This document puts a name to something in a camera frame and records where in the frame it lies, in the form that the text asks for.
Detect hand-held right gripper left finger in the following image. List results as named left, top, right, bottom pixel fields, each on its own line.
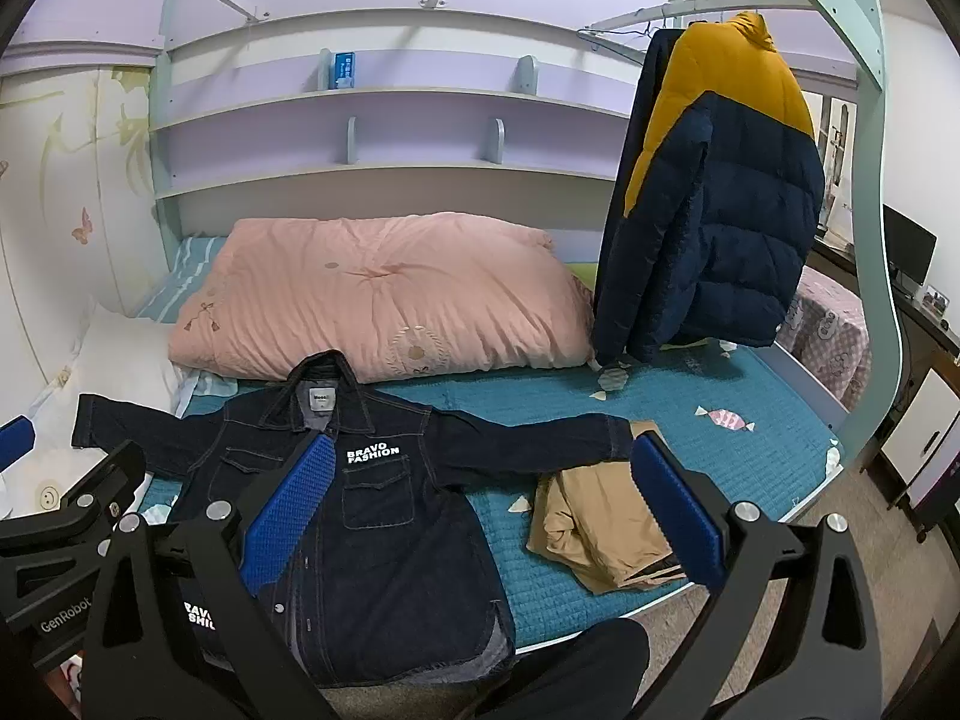
left=81, top=435, right=338, bottom=720

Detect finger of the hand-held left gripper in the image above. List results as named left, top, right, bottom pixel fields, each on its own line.
left=45, top=441, right=149, bottom=537
left=0, top=416, right=37, bottom=475

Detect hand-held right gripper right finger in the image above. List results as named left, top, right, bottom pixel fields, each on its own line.
left=630, top=431, right=932, bottom=720

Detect dark blue denim jacket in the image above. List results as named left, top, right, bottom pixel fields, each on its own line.
left=71, top=351, right=638, bottom=687

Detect folded tan clothes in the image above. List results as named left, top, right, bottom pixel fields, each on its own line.
left=527, top=420, right=695, bottom=595

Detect white pillow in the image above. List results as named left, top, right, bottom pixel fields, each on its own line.
left=22, top=307, right=185, bottom=518

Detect teal quilted bed sheet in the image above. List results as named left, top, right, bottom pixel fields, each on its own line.
left=139, top=330, right=845, bottom=653

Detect person's dark trouser leg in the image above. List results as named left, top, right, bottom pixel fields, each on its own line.
left=442, top=619, right=652, bottom=720

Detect light blue striped sheet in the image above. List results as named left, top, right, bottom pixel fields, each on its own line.
left=135, top=234, right=230, bottom=323

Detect pink quilt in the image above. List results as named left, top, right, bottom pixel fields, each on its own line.
left=166, top=211, right=597, bottom=385

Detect pink checked cloth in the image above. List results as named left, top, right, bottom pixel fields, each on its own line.
left=780, top=264, right=871, bottom=410

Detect white cabinet door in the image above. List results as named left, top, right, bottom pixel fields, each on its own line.
left=877, top=367, right=960, bottom=511

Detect navy and yellow puffer jacket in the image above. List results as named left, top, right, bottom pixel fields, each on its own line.
left=592, top=11, right=826, bottom=391

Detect dark desk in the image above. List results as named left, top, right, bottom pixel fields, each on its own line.
left=814, top=236, right=960, bottom=541

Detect black monitor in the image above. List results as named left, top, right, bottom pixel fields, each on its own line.
left=883, top=204, right=938, bottom=290

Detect pale teal bed frame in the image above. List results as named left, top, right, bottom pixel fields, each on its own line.
left=739, top=0, right=908, bottom=481

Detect purple wall shelf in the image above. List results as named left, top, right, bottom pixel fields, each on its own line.
left=150, top=0, right=646, bottom=200

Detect white clothes rail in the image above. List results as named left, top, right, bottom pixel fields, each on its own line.
left=576, top=4, right=758, bottom=68

